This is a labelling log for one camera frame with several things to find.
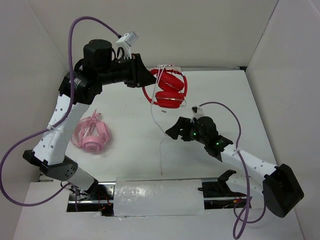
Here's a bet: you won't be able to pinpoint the purple camera cable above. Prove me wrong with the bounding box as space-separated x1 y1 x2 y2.
0 16 123 207
199 101 266 240

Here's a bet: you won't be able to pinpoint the red headphones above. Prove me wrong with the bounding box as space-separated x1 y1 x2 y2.
142 64 188 109

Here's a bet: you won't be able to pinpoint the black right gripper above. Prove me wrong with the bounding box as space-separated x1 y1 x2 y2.
165 116 208 145

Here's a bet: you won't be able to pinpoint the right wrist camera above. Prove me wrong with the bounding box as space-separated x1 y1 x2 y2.
190 105 205 123

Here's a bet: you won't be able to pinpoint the aluminium frame rail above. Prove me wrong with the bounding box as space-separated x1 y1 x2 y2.
37 65 247 182

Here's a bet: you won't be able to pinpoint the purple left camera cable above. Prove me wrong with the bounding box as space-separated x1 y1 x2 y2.
0 16 123 207

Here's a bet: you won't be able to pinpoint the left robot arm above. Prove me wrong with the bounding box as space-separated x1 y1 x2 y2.
22 38 156 200

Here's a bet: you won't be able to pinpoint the pink headphones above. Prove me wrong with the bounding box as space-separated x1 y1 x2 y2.
70 110 112 153

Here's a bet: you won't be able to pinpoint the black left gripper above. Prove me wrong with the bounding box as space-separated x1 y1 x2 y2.
97 52 158 88

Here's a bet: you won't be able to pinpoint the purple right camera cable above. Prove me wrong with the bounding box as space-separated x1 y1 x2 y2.
199 101 266 240

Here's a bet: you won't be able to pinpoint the white taped cover plate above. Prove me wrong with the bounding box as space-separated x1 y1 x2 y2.
113 179 205 217

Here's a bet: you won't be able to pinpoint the white headphone cable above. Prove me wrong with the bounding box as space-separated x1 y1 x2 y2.
148 64 188 176

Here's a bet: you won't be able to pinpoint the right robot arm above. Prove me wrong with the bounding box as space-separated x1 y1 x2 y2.
165 116 305 218

